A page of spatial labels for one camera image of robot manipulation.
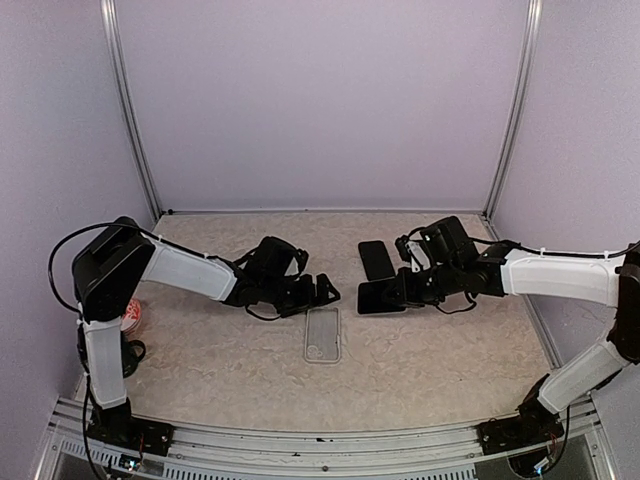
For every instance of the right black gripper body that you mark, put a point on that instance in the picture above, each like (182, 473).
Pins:
(426, 291)

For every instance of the black phone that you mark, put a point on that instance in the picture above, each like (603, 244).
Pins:
(371, 298)

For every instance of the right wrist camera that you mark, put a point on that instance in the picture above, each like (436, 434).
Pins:
(412, 252)

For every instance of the front aluminium rail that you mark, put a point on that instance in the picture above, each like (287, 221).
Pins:
(211, 452)

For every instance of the clear plain phone case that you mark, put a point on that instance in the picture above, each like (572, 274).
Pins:
(322, 339)

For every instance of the dark green mug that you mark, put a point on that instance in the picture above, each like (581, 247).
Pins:
(132, 353)

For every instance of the left aluminium frame post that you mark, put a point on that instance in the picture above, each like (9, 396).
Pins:
(108, 10)

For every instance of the aluminium frame post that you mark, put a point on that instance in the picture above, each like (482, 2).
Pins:
(108, 10)
(527, 54)

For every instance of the red white patterned bowl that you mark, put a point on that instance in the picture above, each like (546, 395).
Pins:
(132, 318)

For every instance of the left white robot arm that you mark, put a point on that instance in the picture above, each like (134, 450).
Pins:
(98, 271)

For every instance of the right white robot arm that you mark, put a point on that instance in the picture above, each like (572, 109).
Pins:
(443, 260)

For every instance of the right aluminium frame post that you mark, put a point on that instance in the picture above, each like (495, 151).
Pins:
(527, 54)

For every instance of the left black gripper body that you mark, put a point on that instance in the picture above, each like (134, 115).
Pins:
(288, 298)

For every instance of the black phone case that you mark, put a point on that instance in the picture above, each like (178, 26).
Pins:
(376, 260)

